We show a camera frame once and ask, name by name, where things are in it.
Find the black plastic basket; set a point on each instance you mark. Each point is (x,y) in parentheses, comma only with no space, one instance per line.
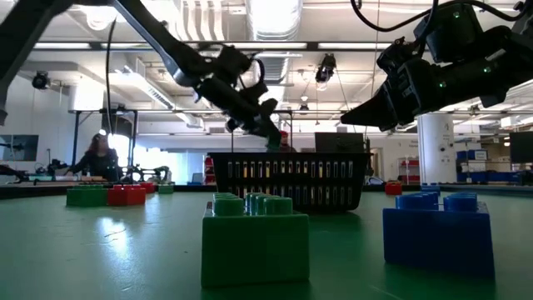
(291,183)

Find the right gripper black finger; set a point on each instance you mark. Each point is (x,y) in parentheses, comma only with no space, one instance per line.
(375,114)

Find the dark wall screen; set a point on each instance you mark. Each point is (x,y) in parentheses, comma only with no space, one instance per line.
(18,148)

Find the white round pillar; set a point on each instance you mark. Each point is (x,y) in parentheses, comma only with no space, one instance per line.
(437,146)

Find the red storage bins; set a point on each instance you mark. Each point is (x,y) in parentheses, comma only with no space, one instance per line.
(410,164)

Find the small blue toy block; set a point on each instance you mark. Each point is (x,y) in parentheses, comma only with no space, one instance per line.
(431,188)

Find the person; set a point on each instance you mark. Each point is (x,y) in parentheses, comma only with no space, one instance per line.
(98,162)
(285,143)

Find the black ceiling spotlight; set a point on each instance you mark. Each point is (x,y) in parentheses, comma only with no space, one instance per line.
(40,80)

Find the black table edge frame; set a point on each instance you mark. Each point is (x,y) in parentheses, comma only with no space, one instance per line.
(25,191)

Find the blue storage bins rack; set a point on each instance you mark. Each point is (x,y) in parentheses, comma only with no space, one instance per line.
(487,175)

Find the silver ventilation duct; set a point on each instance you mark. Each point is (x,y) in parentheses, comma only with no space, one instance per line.
(275,16)

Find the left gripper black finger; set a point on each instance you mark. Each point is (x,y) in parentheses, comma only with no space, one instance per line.
(262,127)

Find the long blue toy block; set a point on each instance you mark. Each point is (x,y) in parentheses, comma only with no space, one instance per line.
(437,237)

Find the black monitor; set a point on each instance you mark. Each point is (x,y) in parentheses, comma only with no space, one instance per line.
(339,142)
(522,146)

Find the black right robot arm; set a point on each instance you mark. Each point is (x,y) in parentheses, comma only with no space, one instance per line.
(491,71)

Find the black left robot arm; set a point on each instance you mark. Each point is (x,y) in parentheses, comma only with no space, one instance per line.
(162,41)

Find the black diagonal frame strut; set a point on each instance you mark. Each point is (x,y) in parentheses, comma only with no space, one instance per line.
(16,41)

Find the small red toy block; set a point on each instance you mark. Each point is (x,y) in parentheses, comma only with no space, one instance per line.
(147,187)
(393,188)
(127,196)

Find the black hanging ceiling lamp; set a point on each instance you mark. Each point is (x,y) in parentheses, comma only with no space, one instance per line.
(325,68)

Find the small green toy block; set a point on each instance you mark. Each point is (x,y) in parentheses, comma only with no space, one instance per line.
(86,198)
(165,189)

